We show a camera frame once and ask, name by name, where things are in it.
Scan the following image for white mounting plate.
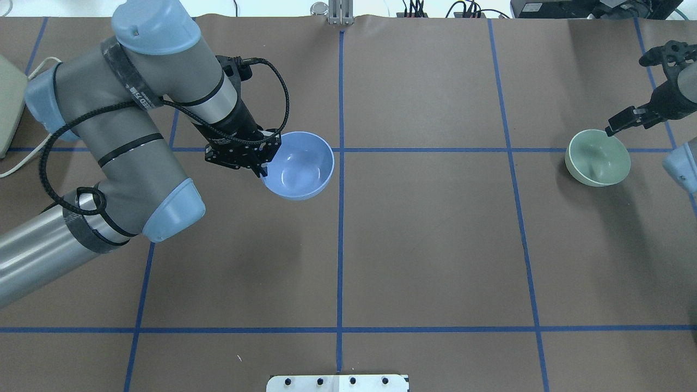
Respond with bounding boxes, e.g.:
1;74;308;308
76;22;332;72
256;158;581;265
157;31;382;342
266;374;410;391

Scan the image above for cream toaster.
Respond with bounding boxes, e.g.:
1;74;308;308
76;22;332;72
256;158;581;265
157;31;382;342
1;56;28;159

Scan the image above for blue bowl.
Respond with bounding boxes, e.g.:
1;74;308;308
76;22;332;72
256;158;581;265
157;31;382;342
261;131;334;201

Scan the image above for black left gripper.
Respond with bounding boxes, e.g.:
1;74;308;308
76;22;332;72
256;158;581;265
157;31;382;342
193;100;282;179

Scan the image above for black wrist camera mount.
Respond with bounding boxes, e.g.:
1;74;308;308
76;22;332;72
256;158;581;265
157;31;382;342
638;40;696;82

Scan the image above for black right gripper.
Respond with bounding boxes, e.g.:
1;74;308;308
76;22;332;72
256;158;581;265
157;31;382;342
605;82;696;137

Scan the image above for brown paper table mat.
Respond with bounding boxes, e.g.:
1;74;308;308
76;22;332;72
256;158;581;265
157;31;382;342
2;15;695;391

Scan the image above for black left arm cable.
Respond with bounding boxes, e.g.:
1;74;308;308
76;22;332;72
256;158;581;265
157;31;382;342
38;57;291;217

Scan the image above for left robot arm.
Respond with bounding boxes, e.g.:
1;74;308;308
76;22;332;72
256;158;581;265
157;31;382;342
2;1;289;307

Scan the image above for green bowl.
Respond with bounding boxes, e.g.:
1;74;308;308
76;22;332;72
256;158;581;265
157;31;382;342
564;129;631;188

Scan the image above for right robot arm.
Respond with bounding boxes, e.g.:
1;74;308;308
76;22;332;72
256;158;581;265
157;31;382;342
604;55;696;194

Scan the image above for black monitor base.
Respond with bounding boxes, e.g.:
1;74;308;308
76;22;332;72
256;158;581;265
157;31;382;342
510;1;683;20

